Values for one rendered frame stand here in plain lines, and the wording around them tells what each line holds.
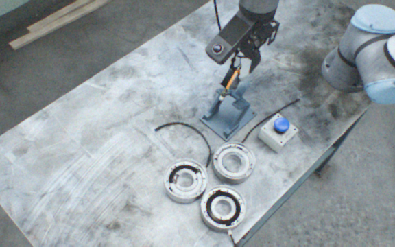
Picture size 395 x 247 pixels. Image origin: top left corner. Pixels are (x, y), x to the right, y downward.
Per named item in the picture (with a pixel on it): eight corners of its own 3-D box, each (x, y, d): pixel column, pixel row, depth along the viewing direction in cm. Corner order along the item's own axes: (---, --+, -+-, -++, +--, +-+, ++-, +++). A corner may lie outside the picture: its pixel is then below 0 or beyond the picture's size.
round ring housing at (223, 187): (195, 196, 100) (195, 189, 97) (236, 187, 103) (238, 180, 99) (206, 238, 95) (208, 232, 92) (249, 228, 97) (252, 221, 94)
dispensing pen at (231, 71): (203, 112, 101) (236, 53, 93) (212, 109, 104) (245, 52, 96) (210, 117, 100) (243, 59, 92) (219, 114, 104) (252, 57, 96)
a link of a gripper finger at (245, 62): (263, 75, 98) (269, 45, 90) (247, 88, 95) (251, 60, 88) (253, 68, 99) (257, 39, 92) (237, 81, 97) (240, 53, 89)
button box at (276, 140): (278, 154, 108) (282, 145, 104) (257, 136, 111) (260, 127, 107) (296, 136, 112) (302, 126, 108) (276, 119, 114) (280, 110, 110)
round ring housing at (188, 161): (180, 213, 98) (180, 207, 95) (155, 180, 102) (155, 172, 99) (214, 189, 102) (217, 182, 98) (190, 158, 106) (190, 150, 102)
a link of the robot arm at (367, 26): (374, 33, 120) (396, -4, 109) (389, 70, 113) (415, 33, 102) (333, 34, 119) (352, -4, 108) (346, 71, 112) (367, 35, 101)
